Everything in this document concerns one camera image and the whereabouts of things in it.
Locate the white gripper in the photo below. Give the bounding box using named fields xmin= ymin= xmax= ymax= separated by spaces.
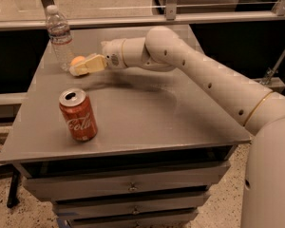
xmin=69 ymin=39 xmax=126 ymax=76

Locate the orange fruit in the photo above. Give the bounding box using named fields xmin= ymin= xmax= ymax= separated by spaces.
xmin=70 ymin=56 xmax=86 ymax=67

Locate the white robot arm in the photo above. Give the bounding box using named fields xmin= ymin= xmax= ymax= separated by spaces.
xmin=70 ymin=27 xmax=285 ymax=228

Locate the clear plastic water bottle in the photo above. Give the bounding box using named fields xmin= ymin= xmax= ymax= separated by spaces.
xmin=46 ymin=5 xmax=75 ymax=71

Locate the red Coca-Cola can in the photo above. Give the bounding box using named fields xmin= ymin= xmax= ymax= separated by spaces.
xmin=59 ymin=88 xmax=98 ymax=142

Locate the grey drawer cabinet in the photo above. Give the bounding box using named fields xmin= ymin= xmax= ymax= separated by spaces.
xmin=0 ymin=24 xmax=252 ymax=228

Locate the black metal stand leg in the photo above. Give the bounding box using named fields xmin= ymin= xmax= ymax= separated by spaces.
xmin=7 ymin=170 xmax=20 ymax=209

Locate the grey metal railing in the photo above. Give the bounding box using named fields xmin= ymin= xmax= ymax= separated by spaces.
xmin=0 ymin=0 xmax=285 ymax=30

